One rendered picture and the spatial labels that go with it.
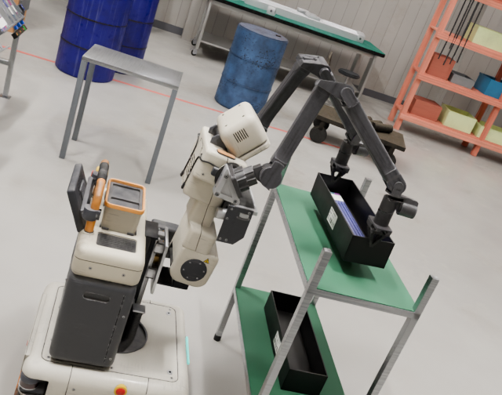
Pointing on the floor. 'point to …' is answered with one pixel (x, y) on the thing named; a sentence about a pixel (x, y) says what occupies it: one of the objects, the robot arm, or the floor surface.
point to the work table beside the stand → (143, 69)
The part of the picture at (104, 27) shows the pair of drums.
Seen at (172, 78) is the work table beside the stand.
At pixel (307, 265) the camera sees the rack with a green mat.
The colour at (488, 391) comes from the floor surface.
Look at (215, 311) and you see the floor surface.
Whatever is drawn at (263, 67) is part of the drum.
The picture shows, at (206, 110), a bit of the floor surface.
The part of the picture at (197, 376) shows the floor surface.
